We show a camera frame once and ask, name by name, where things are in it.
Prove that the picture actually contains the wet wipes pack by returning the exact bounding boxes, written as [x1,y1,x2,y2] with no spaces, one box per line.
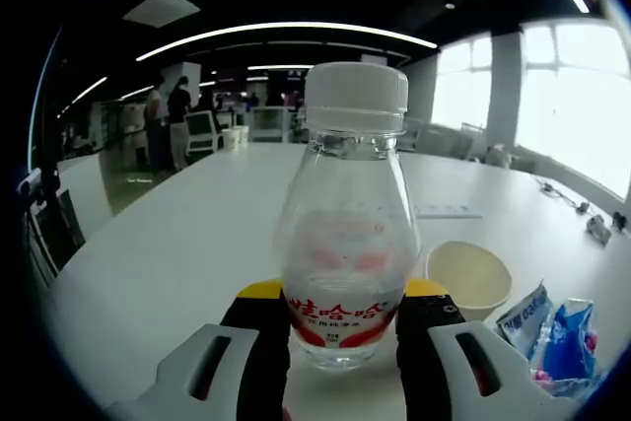
[494,281,552,364]

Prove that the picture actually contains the white office chair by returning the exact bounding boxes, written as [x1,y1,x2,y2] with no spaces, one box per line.
[183,109,224,157]

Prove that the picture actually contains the grey cable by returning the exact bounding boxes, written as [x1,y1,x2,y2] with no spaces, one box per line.
[534,175,594,216]

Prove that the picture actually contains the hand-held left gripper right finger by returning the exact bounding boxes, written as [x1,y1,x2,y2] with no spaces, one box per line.
[395,277,581,421]

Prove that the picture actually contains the blue tissue pack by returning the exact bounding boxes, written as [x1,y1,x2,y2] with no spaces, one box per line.
[528,297,601,398]

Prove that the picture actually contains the black stand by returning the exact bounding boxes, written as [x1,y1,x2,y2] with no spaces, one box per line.
[18,159,88,290]

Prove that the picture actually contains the clear water bottle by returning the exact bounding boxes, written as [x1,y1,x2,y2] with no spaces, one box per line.
[274,61,422,374]

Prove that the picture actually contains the long ceiling light strip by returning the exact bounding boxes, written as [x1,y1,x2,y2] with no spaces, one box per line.
[134,21,439,63]

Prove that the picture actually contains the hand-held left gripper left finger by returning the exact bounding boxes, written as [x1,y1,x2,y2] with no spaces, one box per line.
[105,278,293,421]

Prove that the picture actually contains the white ceiling panel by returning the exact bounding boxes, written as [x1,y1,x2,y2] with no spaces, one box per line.
[121,0,202,29]

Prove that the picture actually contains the white device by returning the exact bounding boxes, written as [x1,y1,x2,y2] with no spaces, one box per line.
[586,213,613,246]

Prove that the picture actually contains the white table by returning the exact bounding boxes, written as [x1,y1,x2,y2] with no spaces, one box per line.
[36,141,630,421]

